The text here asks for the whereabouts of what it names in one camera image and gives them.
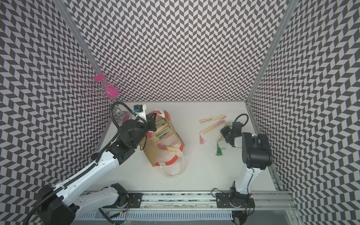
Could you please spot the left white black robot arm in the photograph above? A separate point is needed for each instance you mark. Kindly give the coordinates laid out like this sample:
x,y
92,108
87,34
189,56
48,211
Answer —
x,y
63,203

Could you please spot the pink tassel folding fan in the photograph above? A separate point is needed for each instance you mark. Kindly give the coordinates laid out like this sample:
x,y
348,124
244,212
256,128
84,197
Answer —
x,y
215,118

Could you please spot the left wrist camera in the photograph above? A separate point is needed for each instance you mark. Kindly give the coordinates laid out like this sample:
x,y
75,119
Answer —
x,y
139,111

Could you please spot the green folding fan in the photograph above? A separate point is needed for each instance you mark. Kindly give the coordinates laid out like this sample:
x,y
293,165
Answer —
x,y
219,151

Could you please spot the pink blue folding fan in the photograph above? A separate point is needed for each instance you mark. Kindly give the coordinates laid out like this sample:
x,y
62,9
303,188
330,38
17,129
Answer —
x,y
166,131

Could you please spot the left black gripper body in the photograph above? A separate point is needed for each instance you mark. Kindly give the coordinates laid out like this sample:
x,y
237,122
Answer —
x,y
144,128

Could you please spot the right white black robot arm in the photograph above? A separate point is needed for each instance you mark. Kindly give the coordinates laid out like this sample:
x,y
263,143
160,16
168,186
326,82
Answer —
x,y
256,157

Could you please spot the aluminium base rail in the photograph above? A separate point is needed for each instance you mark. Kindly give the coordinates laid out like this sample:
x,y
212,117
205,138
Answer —
x,y
182,200

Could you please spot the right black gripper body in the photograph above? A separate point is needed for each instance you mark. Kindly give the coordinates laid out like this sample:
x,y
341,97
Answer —
x,y
227,132

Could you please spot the burlap red tote bag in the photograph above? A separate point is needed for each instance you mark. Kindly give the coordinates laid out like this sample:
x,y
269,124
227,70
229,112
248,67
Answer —
x,y
164,152

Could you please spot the blue roll of tape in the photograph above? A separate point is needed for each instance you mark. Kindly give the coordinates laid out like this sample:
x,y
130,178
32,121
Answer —
x,y
95,156

